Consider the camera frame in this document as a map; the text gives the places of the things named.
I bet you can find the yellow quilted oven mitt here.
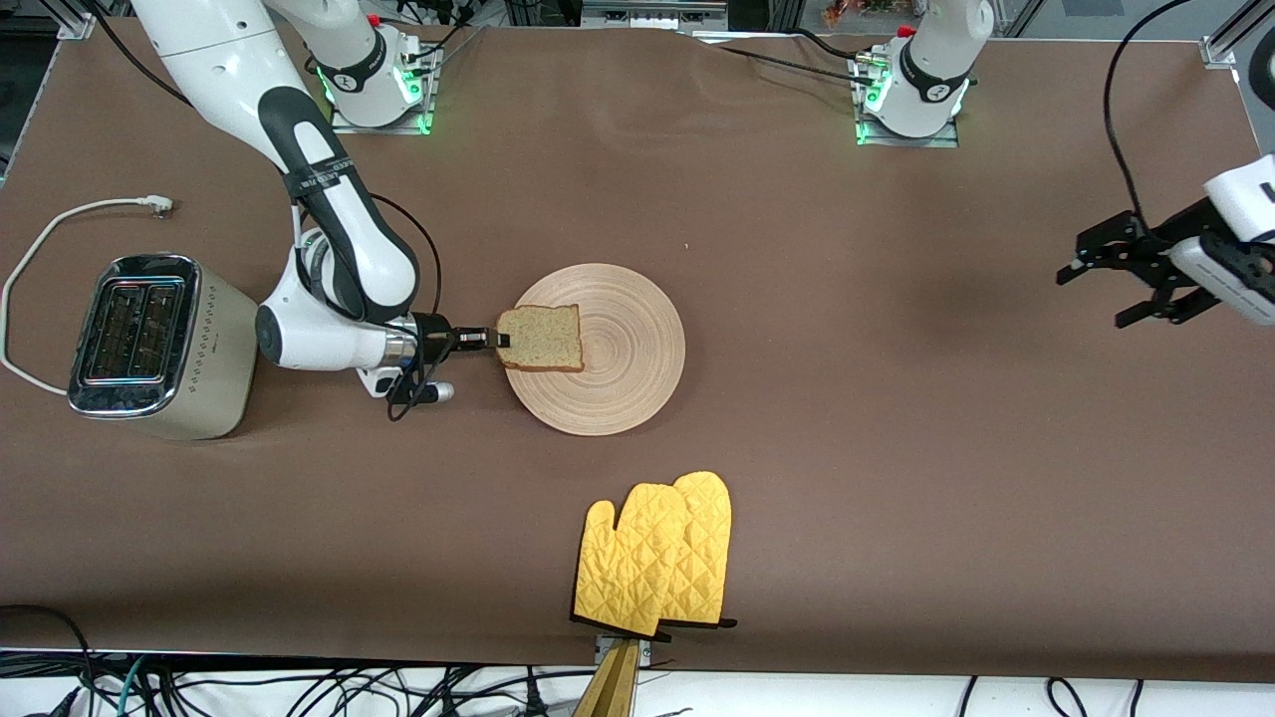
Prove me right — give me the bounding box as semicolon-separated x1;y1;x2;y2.
657;471;739;630
572;483;691;639

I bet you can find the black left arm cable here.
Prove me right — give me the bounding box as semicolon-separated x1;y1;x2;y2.
1103;0;1198;242

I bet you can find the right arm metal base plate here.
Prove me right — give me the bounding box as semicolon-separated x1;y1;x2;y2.
328;38;438;136

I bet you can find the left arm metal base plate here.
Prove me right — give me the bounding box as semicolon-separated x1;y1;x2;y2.
854;52;963;149

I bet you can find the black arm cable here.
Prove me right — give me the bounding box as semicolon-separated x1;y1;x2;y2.
92;0;445;421
1103;0;1198;242

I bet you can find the aluminium frame profile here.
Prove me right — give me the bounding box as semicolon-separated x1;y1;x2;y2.
1199;0;1275;72

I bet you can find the round wooden plate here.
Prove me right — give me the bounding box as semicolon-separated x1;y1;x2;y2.
505;263;686;437

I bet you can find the small metal bracket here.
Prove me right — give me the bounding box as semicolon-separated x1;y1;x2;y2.
595;635;654;669

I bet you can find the cream chrome two-slot toaster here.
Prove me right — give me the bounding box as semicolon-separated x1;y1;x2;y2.
68;254;262;441

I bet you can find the white toaster power cord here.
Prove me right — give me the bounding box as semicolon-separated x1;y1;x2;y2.
0;194;181;395

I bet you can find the grey metal box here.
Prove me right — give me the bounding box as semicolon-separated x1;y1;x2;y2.
581;0;729;32

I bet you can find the brown bread slice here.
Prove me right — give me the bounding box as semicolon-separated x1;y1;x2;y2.
495;304;586;374

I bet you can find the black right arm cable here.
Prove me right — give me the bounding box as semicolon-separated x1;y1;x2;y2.
92;0;445;421

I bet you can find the black base cable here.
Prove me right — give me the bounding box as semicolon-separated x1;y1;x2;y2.
398;0;491;67
787;27;870;63
709;43;870;81

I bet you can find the teal floor cable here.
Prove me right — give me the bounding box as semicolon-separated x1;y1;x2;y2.
112;655;148;717

